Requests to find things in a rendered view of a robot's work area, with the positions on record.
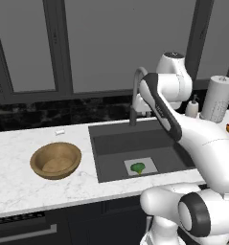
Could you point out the dark grey framed window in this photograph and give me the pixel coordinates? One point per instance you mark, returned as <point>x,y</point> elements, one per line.
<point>119,48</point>

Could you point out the brown wooden bowl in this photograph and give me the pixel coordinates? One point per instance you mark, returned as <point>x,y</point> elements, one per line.
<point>55,161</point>

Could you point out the black dishwasher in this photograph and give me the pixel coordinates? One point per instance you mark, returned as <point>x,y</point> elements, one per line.
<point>23,231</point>

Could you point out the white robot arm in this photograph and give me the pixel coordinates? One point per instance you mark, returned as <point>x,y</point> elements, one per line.
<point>211,150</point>

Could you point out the green broccoli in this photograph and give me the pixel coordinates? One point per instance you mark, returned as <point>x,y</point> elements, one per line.
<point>138,167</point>

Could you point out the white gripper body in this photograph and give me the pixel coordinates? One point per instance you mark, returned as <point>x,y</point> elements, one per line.
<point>140,104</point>

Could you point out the small white block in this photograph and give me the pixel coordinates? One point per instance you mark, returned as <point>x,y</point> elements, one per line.
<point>60,131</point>

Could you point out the grey sink tap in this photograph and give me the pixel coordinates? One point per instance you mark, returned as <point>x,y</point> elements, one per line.
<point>132,116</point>

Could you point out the white paper towel roll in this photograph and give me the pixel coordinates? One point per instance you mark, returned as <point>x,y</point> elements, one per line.
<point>217,100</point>

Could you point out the dark grey sink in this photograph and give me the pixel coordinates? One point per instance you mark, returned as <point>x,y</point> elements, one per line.
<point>119,143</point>

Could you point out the dark cupboard door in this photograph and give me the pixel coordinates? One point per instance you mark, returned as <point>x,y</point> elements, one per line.
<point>109,223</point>

